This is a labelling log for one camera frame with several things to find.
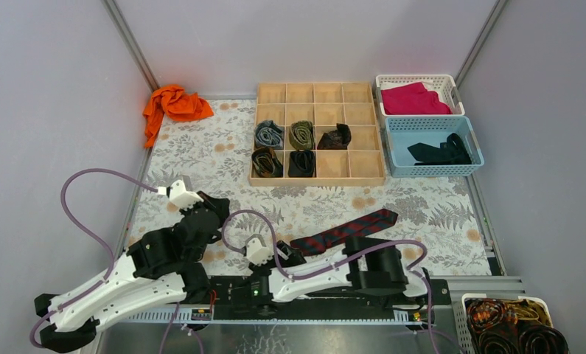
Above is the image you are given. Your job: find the dark green tie in basket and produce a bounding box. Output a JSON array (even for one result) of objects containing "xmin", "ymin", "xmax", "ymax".
[{"xmin": 408, "ymin": 133, "xmax": 472, "ymax": 165}]

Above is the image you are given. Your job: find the white basket of ties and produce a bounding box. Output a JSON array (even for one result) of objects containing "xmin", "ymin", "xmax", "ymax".
[{"xmin": 453, "ymin": 292, "xmax": 554, "ymax": 354}]

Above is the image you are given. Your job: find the red navy striped tie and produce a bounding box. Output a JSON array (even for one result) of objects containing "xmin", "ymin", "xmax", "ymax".
[{"xmin": 290, "ymin": 209, "xmax": 398, "ymax": 257}]

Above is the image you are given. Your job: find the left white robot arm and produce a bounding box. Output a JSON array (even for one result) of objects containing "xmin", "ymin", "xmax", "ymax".
[{"xmin": 30, "ymin": 192, "xmax": 230, "ymax": 353}]

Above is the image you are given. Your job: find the wooden compartment tray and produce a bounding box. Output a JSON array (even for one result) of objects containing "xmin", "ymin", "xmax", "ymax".
[{"xmin": 249, "ymin": 82, "xmax": 386, "ymax": 187}]

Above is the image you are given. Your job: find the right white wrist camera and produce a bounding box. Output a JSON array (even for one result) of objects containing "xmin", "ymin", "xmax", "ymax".
[{"xmin": 245, "ymin": 234, "xmax": 274, "ymax": 266}]

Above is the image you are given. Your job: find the brown black rolled tie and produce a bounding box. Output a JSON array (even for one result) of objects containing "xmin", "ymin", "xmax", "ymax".
[{"xmin": 251, "ymin": 147, "xmax": 283, "ymax": 178}]

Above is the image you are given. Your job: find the blue plastic basket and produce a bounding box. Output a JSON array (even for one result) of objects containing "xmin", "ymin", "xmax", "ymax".
[{"xmin": 385, "ymin": 115, "xmax": 485, "ymax": 178}]

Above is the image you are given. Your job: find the magenta cloth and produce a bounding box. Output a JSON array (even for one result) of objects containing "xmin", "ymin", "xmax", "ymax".
[{"xmin": 380, "ymin": 82, "xmax": 452, "ymax": 115}]

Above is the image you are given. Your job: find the dark brown patterned rolled tie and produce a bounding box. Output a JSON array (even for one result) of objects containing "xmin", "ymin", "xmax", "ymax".
[{"xmin": 317, "ymin": 123, "xmax": 352, "ymax": 150}]

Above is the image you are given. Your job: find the white plastic basket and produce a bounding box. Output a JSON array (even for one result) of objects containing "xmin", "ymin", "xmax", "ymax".
[{"xmin": 375, "ymin": 74, "xmax": 464, "ymax": 116}]

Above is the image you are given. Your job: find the orange black patterned tie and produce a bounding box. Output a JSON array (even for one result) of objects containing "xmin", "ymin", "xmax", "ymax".
[{"xmin": 464, "ymin": 298, "xmax": 570, "ymax": 354}]

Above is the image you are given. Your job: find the olive green rolled tie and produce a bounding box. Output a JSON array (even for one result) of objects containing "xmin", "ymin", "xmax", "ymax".
[{"xmin": 289, "ymin": 120, "xmax": 315, "ymax": 150}]

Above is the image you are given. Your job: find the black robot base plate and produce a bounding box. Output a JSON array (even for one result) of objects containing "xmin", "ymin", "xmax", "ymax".
[{"xmin": 182, "ymin": 276, "xmax": 435, "ymax": 321}]

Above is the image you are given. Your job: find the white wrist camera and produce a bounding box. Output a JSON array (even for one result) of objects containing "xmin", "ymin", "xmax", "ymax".
[
  {"xmin": 245, "ymin": 234, "xmax": 274, "ymax": 266},
  {"xmin": 156, "ymin": 176, "xmax": 204, "ymax": 209}
]

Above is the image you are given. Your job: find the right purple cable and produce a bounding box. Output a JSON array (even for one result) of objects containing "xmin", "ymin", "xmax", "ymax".
[{"xmin": 221, "ymin": 209, "xmax": 442, "ymax": 354}]

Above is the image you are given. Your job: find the floral table mat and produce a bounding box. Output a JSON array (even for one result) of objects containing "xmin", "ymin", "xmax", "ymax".
[{"xmin": 147, "ymin": 100, "xmax": 491, "ymax": 276}]

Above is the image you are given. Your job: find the orange cloth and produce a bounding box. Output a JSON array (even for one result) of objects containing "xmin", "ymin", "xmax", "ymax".
[{"xmin": 142, "ymin": 85, "xmax": 214, "ymax": 148}]

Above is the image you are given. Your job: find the grey blue rolled tie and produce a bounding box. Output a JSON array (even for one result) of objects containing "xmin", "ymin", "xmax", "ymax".
[{"xmin": 254, "ymin": 119, "xmax": 285, "ymax": 150}]

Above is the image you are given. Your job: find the perforated metal cable rail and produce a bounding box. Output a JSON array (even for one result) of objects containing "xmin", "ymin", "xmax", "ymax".
[{"xmin": 122, "ymin": 305, "xmax": 435, "ymax": 325}]

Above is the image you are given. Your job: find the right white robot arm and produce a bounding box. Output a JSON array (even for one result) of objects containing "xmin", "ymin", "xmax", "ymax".
[{"xmin": 230, "ymin": 236, "xmax": 433, "ymax": 310}]

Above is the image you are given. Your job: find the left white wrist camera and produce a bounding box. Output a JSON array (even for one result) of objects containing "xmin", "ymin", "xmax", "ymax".
[{"xmin": 156, "ymin": 176, "xmax": 204, "ymax": 209}]

